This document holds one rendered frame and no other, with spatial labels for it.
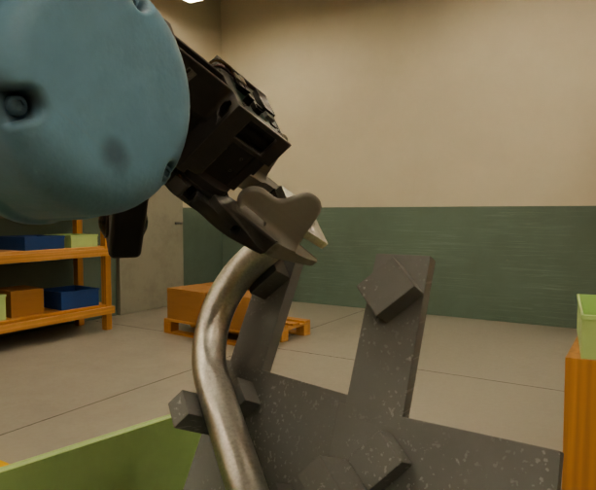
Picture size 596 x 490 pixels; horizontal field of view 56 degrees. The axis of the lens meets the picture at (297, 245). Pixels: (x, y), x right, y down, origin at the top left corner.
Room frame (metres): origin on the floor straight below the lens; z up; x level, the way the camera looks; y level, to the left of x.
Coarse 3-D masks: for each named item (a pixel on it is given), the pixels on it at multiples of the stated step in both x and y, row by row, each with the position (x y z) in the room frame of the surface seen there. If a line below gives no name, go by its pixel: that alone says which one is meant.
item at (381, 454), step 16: (384, 432) 0.37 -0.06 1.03; (368, 448) 0.36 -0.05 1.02; (384, 448) 0.36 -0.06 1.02; (400, 448) 0.36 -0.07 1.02; (320, 464) 0.33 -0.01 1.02; (336, 464) 0.35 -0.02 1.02; (352, 464) 0.36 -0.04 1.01; (368, 464) 0.36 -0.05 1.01; (384, 464) 0.35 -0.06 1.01; (400, 464) 0.35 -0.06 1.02; (304, 480) 0.33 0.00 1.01; (320, 480) 0.33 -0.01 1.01; (336, 480) 0.33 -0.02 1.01; (352, 480) 0.35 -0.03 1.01; (368, 480) 0.35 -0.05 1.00; (384, 480) 0.35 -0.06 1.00
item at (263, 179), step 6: (264, 168) 0.50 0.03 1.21; (270, 168) 0.51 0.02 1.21; (258, 174) 0.50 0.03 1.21; (264, 174) 0.51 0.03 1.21; (246, 180) 0.49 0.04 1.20; (252, 180) 0.49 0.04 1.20; (258, 180) 0.50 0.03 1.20; (264, 180) 0.51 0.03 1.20; (270, 180) 0.52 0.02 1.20; (240, 186) 0.49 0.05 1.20; (246, 186) 0.50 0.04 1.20; (258, 186) 0.50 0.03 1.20; (264, 186) 0.51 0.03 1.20; (270, 186) 0.51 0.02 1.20; (276, 186) 0.52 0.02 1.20; (270, 192) 0.52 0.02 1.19
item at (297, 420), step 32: (256, 288) 0.52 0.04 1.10; (288, 288) 0.52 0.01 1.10; (256, 320) 0.53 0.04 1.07; (256, 352) 0.51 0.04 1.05; (256, 384) 0.49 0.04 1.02; (288, 384) 0.47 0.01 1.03; (256, 416) 0.48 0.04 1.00; (288, 416) 0.45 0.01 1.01; (320, 416) 0.43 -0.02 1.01; (256, 448) 0.46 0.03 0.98; (288, 448) 0.44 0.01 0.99; (320, 448) 0.42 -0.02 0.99; (192, 480) 0.49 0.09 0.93; (288, 480) 0.43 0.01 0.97
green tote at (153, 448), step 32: (64, 448) 0.50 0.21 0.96; (96, 448) 0.52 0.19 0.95; (128, 448) 0.54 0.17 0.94; (160, 448) 0.57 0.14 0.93; (192, 448) 0.60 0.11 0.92; (0, 480) 0.46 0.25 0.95; (32, 480) 0.47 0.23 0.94; (64, 480) 0.50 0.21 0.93; (96, 480) 0.52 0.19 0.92; (128, 480) 0.54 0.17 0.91; (160, 480) 0.57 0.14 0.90
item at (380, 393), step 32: (384, 256) 0.44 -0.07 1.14; (416, 256) 0.42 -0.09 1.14; (384, 288) 0.40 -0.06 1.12; (416, 288) 0.40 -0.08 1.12; (384, 320) 0.41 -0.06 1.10; (416, 320) 0.40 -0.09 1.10; (384, 352) 0.40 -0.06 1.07; (416, 352) 0.40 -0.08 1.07; (352, 384) 0.41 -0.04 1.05; (384, 384) 0.39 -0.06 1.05; (352, 416) 0.40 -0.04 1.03; (384, 416) 0.38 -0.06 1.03; (352, 448) 0.39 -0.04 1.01; (416, 448) 0.36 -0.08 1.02; (448, 448) 0.35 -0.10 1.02; (480, 448) 0.34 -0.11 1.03; (512, 448) 0.34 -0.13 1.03; (544, 448) 0.33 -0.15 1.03; (416, 480) 0.36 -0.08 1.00; (448, 480) 0.35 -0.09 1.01; (480, 480) 0.34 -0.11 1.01; (512, 480) 0.33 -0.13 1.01; (544, 480) 0.32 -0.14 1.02
